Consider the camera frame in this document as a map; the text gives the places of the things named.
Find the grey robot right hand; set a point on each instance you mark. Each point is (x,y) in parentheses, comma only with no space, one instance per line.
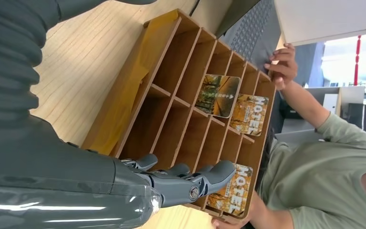
(60,183)

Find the hotel key card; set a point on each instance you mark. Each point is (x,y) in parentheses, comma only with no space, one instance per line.
(249,115)
(233,192)

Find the forest picture key card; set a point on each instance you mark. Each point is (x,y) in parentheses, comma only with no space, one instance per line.
(217,94)

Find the person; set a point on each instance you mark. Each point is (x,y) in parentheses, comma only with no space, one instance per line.
(328,177)

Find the brown wooden card holder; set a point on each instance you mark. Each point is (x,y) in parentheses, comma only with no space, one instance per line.
(170,94)

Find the grey laptop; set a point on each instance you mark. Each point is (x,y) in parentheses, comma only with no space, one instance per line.
(252,31)

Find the white background desk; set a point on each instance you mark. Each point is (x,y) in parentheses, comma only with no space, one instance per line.
(328,104)

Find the white box cabinet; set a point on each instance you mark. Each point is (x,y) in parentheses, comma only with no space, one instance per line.
(322,19)

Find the red hanging ornament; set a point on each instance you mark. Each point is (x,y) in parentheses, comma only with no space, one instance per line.
(356,60)

